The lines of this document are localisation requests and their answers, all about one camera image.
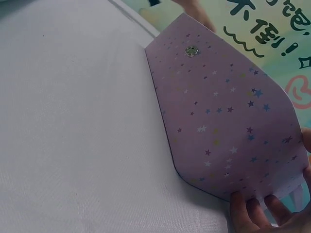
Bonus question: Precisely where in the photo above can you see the person's right hand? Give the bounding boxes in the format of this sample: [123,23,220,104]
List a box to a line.
[230,128,311,233]

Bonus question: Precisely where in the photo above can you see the person's left hand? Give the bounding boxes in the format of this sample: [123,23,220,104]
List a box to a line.
[171,0,217,33]

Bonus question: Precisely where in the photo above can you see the pink star-printed paper folder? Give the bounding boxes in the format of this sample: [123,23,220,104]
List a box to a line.
[144,13,311,207]

